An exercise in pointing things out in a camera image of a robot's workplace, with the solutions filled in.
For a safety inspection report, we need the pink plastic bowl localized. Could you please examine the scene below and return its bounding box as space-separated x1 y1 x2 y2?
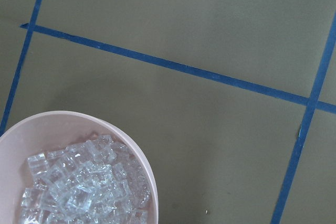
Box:
1 111 159 223

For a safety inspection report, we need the clear ice cube pile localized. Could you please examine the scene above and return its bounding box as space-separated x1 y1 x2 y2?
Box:
18 134 151 223

